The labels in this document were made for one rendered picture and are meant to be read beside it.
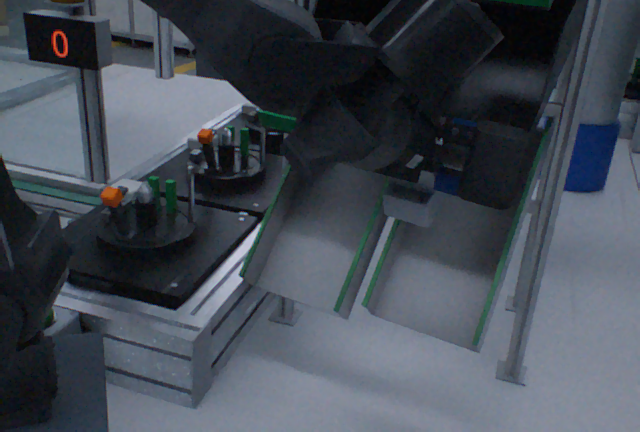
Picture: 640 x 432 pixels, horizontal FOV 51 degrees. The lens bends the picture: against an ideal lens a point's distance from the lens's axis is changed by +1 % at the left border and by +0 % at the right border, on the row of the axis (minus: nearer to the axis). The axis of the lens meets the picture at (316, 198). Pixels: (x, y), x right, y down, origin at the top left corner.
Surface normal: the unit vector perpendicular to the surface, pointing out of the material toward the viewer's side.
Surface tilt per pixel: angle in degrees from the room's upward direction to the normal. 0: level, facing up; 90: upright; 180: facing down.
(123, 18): 90
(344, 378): 0
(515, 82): 25
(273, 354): 0
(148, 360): 90
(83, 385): 0
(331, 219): 45
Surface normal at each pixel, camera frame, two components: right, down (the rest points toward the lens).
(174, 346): -0.32, 0.39
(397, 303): -0.30, -0.40
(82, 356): 0.06, -0.90
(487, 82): -0.15, -0.67
